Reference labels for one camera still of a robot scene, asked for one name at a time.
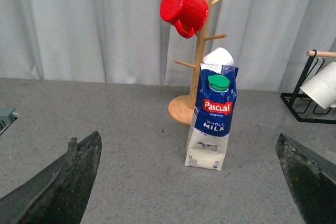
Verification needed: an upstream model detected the cream ribbed hanging mug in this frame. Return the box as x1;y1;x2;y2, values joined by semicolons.
300;62;335;109

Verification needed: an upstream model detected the red mug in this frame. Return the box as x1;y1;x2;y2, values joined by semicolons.
160;0;208;39

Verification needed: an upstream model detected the wooden mug tree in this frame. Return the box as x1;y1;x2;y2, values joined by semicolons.
168;0;226;126

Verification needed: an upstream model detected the white mug on tree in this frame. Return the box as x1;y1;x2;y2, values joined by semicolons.
203;47;234;66

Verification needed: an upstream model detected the pale curtain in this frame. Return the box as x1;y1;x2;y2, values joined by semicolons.
1;0;335;91

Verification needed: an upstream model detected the black wire mug rack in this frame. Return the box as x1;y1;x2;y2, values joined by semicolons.
280;50;335;124

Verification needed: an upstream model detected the left gripper dark left finger camera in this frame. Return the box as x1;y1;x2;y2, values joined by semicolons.
1;132;102;223

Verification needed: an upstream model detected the left gripper dark right finger camera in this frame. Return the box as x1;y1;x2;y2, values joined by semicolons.
276;134;335;223

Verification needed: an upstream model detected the grey green crate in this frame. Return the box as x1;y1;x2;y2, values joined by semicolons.
0;106;19;134

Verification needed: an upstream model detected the Pascual whole milk carton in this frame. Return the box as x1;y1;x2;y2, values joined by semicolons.
185;63;238;170

